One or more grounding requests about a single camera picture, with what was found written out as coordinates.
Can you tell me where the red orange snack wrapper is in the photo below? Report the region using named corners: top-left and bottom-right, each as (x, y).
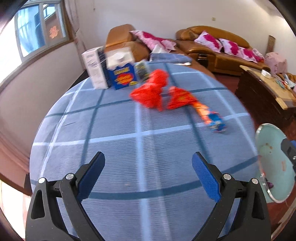
top-left (167, 86), bottom-right (226, 132)

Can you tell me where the red plastic bag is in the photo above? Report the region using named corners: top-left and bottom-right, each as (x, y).
top-left (130, 69), bottom-right (168, 111)

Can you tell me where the crumpled trash in basin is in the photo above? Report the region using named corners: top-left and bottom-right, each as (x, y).
top-left (267, 181), bottom-right (274, 189)

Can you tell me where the teal enamel basin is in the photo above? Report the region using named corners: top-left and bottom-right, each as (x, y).
top-left (255, 123), bottom-right (295, 203)

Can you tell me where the dark wooden coffee table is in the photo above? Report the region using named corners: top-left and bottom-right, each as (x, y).
top-left (235, 65), bottom-right (295, 130)

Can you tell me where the clutter on coffee table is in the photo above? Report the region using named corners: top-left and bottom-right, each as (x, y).
top-left (275, 75), bottom-right (295, 90)

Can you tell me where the brown leather armchair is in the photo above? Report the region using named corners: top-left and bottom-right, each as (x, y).
top-left (286, 73), bottom-right (296, 83)

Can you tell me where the blue plaid tablecloth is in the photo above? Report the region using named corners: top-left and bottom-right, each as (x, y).
top-left (30, 63), bottom-right (257, 240)

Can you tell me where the white tissue box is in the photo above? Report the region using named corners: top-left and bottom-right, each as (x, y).
top-left (261, 69), bottom-right (272, 79)

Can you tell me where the pink covered side object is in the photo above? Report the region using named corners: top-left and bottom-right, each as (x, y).
top-left (264, 52), bottom-right (287, 75)

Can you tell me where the folded pink blanket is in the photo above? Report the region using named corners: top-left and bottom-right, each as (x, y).
top-left (252, 48), bottom-right (264, 63)

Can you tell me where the pink cushion right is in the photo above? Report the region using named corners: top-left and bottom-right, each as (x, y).
top-left (239, 47), bottom-right (260, 63)

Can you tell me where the rolled brown mat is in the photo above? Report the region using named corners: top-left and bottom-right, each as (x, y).
top-left (265, 35), bottom-right (275, 54)

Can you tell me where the brown leather long sofa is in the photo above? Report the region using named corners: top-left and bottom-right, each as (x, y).
top-left (176, 26), bottom-right (270, 76)

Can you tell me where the pink cushion middle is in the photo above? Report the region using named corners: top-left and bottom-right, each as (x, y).
top-left (219, 39), bottom-right (242, 57)

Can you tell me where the white cardboard box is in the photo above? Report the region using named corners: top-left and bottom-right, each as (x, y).
top-left (82, 46), bottom-right (112, 89)

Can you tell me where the blue white milk carton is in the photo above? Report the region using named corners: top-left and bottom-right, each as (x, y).
top-left (106, 47), bottom-right (138, 90)

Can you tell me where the pink cushion left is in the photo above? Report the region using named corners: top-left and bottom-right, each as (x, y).
top-left (194, 31), bottom-right (223, 53)

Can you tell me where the small foil sachet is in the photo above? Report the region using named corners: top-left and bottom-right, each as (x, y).
top-left (134, 60), bottom-right (150, 82)

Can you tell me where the folded blue plaid cloth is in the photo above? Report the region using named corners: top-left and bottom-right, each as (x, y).
top-left (149, 53), bottom-right (193, 64)

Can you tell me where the brown leather chaise sofa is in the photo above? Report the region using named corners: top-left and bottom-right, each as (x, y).
top-left (104, 24), bottom-right (216, 79)

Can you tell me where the pink cushion on chaise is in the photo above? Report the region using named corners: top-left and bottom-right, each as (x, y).
top-left (130, 30), bottom-right (177, 52)

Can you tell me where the pink curtain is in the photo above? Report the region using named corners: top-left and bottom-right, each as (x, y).
top-left (64, 0), bottom-right (86, 70)

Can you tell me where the window with white frame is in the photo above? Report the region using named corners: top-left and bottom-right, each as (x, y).
top-left (0, 0), bottom-right (70, 84)

